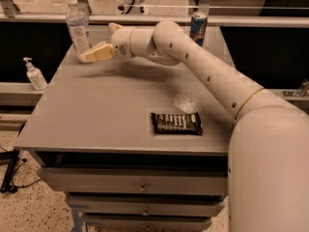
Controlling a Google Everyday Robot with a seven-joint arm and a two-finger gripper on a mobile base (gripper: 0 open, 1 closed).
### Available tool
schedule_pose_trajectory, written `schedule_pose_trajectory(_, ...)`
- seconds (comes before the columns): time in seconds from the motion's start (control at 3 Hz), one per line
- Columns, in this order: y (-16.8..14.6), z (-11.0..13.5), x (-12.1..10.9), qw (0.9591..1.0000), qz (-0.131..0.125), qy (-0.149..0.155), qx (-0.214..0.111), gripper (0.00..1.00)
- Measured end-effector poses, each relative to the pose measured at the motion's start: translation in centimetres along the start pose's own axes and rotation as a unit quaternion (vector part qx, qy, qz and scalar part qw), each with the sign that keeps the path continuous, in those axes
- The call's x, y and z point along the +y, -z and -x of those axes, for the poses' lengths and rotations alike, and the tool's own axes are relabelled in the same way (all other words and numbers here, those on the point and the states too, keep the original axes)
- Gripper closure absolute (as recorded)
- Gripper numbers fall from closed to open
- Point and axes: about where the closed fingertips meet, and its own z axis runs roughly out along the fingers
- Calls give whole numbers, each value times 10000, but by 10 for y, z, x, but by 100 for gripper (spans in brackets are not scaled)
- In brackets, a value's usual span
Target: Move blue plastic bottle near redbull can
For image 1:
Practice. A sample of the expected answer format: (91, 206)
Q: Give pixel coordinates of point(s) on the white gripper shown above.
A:
(121, 42)

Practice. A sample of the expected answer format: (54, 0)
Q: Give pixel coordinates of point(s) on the clear plastic water bottle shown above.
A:
(78, 26)

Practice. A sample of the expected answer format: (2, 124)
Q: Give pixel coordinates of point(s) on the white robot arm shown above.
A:
(268, 165)

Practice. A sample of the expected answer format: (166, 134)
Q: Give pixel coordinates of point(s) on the white pump dispenser bottle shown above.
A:
(35, 75)

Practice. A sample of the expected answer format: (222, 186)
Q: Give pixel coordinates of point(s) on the blue redbull can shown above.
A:
(198, 27)

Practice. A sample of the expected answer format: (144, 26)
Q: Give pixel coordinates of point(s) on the grey drawer cabinet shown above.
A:
(98, 116)

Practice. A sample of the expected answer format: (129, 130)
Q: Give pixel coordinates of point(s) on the black snack bar wrapper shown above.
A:
(177, 123)

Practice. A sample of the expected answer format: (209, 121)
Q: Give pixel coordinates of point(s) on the top grey drawer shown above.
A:
(133, 181)

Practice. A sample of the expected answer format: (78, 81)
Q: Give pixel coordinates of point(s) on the grey drawer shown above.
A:
(133, 181)
(146, 205)
(149, 223)

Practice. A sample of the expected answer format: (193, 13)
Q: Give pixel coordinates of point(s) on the middle grey drawer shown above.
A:
(146, 205)

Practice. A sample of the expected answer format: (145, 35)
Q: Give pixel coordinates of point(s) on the bottom grey drawer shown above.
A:
(149, 223)

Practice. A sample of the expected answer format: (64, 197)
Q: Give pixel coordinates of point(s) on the metal railing frame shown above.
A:
(247, 13)

